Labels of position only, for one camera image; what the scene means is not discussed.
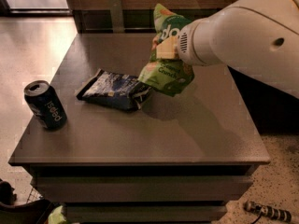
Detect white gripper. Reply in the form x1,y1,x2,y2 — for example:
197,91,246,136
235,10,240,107
156,19,221,66

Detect green rice chip bag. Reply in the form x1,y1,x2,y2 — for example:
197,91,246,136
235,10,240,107
138,4,194,96

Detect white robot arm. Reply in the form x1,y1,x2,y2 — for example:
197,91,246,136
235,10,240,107
157,0,299,98

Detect blue chip bag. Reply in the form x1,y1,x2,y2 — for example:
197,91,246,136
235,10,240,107
76,69,152,112

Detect blue pepsi can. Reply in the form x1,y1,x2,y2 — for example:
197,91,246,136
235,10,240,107
24,80,67,130

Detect upper grey drawer front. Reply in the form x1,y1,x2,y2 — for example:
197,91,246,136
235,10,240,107
35,176,252,203

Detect grey drawer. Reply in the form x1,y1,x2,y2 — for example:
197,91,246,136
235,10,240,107
35,176,252,203
65,206,227,223

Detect lower grey drawer front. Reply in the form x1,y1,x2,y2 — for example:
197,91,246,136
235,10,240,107
65,206,227,223

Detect green item at bottom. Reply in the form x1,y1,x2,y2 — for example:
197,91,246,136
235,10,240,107
48,206,68,224

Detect black white striped tool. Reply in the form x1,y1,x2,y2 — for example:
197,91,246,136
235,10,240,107
243,201,293,223

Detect dark chair at corner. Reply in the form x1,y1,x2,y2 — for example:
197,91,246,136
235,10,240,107
0,180,54,224

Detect left metal wall bracket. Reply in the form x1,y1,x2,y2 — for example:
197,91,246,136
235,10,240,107
109,0,125,33

